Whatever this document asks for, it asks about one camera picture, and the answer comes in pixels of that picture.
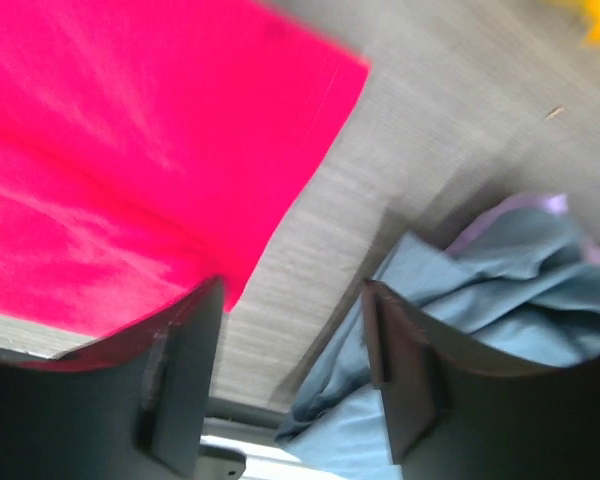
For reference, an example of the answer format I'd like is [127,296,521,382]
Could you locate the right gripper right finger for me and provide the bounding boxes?
[362,280,600,479]

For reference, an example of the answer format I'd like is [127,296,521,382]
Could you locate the pink t shirt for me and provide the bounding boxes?
[0,1,369,336]

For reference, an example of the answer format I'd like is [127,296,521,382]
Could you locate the grey-blue t shirt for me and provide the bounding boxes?
[275,194,600,479]

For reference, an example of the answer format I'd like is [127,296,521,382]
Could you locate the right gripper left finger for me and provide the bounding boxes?
[0,278,224,479]

